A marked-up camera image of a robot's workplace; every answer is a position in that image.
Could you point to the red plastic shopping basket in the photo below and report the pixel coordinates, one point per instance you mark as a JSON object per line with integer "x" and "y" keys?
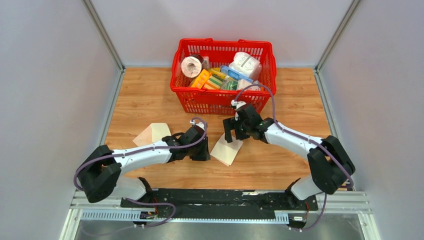
{"x": 220, "y": 53}

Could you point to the wrapped white tissue pack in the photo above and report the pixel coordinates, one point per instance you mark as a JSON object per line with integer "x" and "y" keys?
{"x": 246, "y": 65}

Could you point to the white letter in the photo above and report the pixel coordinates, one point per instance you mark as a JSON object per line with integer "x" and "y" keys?
{"x": 226, "y": 152}

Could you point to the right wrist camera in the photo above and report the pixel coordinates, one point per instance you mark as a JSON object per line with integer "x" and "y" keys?
{"x": 236, "y": 105}

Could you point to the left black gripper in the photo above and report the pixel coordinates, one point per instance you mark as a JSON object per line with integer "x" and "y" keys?
{"x": 204, "y": 155}

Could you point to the cream paper envelope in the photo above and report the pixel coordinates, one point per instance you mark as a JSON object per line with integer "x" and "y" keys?
{"x": 153, "y": 133}

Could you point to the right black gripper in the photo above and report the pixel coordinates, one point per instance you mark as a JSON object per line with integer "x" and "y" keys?
{"x": 229, "y": 124}

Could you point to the green yellow sponge pack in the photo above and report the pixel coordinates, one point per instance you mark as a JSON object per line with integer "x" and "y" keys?
{"x": 213, "y": 83}

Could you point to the blue plastic package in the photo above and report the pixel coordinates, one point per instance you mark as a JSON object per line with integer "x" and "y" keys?
{"x": 234, "y": 74}

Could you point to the white small box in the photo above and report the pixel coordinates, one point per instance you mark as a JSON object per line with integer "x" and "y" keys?
{"x": 243, "y": 83}

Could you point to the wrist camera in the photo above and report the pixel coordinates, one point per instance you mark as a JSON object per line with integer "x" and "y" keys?
{"x": 198, "y": 125}
{"x": 236, "y": 105}

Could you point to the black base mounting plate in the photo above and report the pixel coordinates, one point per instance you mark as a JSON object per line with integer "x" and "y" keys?
{"x": 228, "y": 204}

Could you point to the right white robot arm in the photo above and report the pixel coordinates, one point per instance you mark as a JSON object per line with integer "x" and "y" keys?
{"x": 330, "y": 165}

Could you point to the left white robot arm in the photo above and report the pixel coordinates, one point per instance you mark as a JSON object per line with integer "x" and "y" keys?
{"x": 102, "y": 174}

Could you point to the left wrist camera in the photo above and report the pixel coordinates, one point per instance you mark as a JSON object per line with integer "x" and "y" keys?
{"x": 198, "y": 125}

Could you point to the orange plastic box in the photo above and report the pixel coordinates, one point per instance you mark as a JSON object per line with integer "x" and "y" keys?
{"x": 201, "y": 79}

